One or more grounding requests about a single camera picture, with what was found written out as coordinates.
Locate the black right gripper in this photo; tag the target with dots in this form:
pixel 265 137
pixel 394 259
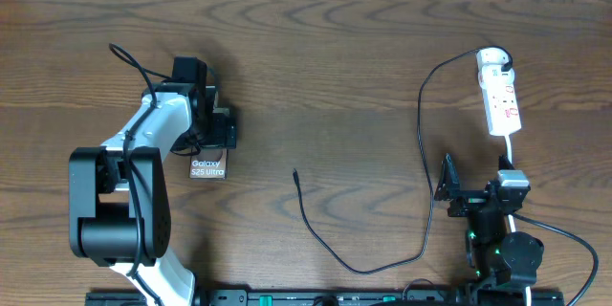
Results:
pixel 448 189

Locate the white power strip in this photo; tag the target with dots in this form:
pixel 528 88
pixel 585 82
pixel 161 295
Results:
pixel 500 102

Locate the white USB charger adapter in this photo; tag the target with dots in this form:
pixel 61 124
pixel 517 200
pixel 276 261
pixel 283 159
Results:
pixel 494 55

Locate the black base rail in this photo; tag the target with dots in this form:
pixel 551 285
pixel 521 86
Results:
pixel 419 296

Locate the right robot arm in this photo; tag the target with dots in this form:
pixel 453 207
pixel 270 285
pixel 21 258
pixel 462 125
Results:
pixel 505 261

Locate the bronze Galaxy smartphone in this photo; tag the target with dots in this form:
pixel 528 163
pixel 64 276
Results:
pixel 210 164

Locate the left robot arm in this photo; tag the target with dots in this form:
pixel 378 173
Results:
pixel 119 212

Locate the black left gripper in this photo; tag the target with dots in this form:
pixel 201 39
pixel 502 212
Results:
pixel 223 137

